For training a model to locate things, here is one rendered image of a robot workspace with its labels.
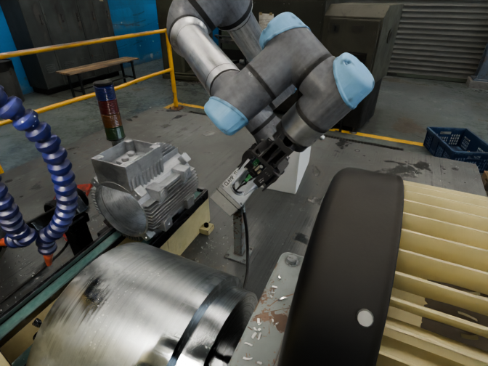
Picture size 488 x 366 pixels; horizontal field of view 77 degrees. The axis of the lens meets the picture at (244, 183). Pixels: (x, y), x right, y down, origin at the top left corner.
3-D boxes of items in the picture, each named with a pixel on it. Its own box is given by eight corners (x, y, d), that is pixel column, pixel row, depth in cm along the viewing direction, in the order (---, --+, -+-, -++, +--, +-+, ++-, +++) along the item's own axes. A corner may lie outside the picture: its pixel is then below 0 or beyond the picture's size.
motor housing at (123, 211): (158, 251, 75) (144, 186, 64) (100, 229, 81) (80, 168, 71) (201, 206, 90) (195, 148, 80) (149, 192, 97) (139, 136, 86)
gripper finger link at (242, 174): (217, 190, 67) (240, 166, 61) (229, 177, 72) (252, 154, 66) (227, 200, 67) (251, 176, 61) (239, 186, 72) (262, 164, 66)
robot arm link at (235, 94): (144, 17, 79) (202, 116, 48) (175, -14, 77) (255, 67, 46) (176, 50, 88) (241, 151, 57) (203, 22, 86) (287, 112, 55)
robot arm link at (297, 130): (301, 96, 56) (333, 126, 57) (286, 112, 59) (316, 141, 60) (290, 107, 51) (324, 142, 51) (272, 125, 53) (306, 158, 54)
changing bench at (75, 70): (130, 80, 587) (125, 56, 564) (143, 82, 574) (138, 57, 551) (64, 99, 483) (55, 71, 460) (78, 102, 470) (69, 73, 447)
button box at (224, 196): (230, 217, 72) (242, 206, 69) (208, 197, 72) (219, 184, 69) (258, 182, 86) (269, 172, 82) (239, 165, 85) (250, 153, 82)
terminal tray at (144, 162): (133, 195, 68) (126, 167, 64) (97, 184, 72) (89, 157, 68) (165, 171, 77) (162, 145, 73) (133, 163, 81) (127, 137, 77)
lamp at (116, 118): (112, 129, 100) (110, 116, 97) (99, 126, 102) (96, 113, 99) (125, 123, 104) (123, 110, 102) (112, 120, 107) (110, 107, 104)
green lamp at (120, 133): (116, 141, 102) (112, 129, 100) (102, 139, 104) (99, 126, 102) (128, 135, 107) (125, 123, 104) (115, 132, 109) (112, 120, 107)
